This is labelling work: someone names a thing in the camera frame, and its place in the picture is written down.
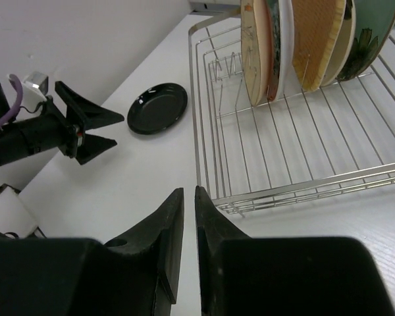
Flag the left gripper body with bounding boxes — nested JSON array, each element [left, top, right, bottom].
[[6, 96, 84, 158]]

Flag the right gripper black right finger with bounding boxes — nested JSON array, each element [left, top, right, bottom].
[[194, 186, 395, 315]]

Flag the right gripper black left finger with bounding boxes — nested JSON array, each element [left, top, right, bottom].
[[0, 188, 184, 315]]

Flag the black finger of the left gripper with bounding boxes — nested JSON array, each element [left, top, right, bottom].
[[55, 81, 124, 132], [76, 134, 117, 165]]

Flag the black round plate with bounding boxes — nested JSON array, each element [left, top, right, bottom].
[[127, 82, 188, 135]]

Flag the beige floral plate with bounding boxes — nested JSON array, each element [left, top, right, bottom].
[[240, 0, 273, 107]]

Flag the red and teal plate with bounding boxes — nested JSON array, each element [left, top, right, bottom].
[[267, 0, 294, 102]]

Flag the cream plate with black spot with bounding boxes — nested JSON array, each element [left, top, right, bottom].
[[321, 0, 356, 86]]

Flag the orange woven oval plate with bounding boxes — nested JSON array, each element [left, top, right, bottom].
[[292, 0, 346, 92]]

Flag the light blue flower plate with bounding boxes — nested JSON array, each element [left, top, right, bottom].
[[336, 0, 395, 82]]

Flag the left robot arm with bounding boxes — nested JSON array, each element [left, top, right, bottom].
[[0, 81, 124, 167]]

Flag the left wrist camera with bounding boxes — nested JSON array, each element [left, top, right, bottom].
[[7, 71, 49, 115]]

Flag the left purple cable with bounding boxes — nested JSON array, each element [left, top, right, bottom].
[[0, 74, 23, 136]]

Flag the wire dish rack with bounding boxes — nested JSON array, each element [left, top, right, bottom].
[[188, 9, 395, 215]]

